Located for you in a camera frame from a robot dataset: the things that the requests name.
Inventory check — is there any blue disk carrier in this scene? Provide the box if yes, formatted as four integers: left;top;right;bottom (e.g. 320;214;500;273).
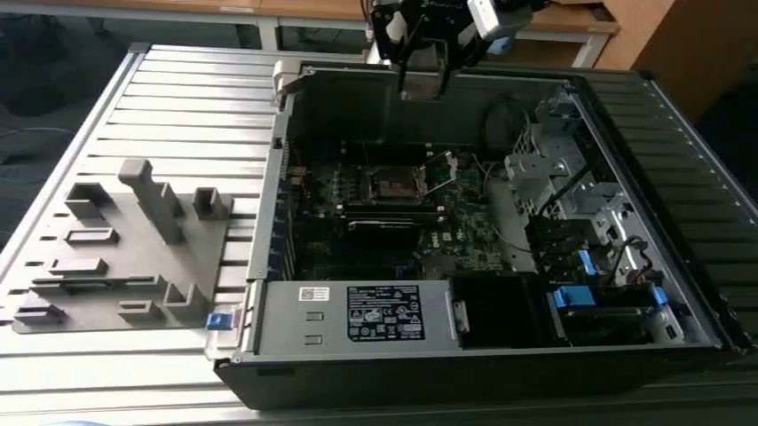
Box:
547;285;598;317

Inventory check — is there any brown chipset heat sink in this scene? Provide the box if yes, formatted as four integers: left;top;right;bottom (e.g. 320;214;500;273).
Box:
421;254;457;277

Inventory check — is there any black graphics card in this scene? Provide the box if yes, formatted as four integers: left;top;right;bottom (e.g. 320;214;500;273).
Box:
344;217;424;258

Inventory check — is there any wooden desk white frame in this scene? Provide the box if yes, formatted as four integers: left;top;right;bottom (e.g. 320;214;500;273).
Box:
259;0;623;67
0;0;265;28

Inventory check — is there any CPU socket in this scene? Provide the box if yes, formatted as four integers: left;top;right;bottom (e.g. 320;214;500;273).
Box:
367;164;440;206

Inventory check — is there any grey parts rack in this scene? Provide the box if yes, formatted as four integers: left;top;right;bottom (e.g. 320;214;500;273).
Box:
9;158;237;335

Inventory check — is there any black open PC case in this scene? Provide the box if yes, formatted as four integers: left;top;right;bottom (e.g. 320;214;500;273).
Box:
204;59;756;412

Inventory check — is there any black power connector bundle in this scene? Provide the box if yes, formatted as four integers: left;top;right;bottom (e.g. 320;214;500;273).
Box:
524;216;600;264

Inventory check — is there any black wire loop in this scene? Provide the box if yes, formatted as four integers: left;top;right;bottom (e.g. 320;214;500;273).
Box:
607;233;662;288

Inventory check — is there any grey case handle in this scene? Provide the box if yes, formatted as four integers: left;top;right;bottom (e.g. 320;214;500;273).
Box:
269;59;304;108

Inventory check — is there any silver metal drive cage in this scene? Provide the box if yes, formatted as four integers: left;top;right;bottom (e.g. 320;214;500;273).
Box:
500;82;691;347

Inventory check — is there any grey metal rail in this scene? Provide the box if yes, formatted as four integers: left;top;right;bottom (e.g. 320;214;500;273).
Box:
484;176;537;272

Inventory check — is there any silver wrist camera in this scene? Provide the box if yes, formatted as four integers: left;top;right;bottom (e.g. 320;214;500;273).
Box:
465;0;517;40

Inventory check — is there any wooden cabinet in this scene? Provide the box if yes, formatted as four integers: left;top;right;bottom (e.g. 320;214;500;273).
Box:
595;0;758;123

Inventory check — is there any black hard disk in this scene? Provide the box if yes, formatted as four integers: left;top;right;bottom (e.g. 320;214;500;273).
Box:
555;305;647;347

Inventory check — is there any silver CPU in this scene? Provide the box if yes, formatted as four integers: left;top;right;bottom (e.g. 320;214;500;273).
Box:
405;40;447;101

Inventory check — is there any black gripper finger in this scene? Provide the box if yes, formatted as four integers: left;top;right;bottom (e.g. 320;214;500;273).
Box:
437;26;492;98
372;8;427;99

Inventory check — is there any black power cable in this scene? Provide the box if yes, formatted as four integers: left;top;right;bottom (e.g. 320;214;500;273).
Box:
531;162;594;225

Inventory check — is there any silver power supply unit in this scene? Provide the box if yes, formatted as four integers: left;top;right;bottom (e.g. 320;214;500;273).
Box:
255;278;461;356

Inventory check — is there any green motherboard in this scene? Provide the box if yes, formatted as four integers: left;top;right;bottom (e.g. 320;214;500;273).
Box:
283;148;525;283

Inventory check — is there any metal socket cover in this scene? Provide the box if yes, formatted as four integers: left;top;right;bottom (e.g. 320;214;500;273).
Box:
416;149;461;193

